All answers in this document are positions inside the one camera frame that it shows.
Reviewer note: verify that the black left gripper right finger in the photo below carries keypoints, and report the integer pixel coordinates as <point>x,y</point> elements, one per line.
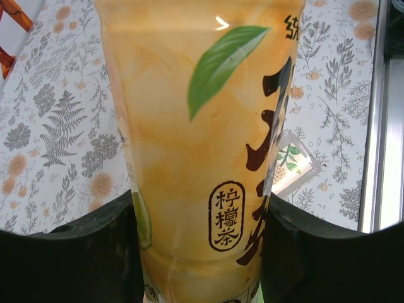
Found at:
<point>331,268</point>

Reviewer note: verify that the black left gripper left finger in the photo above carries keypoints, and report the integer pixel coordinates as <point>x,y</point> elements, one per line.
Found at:
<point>63,268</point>

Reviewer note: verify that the yellow lemon tea bottle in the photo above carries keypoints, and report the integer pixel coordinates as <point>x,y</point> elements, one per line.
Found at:
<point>189,142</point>

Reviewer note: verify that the floral patterned table cover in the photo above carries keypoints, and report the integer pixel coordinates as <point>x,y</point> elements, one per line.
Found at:
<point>63,142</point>

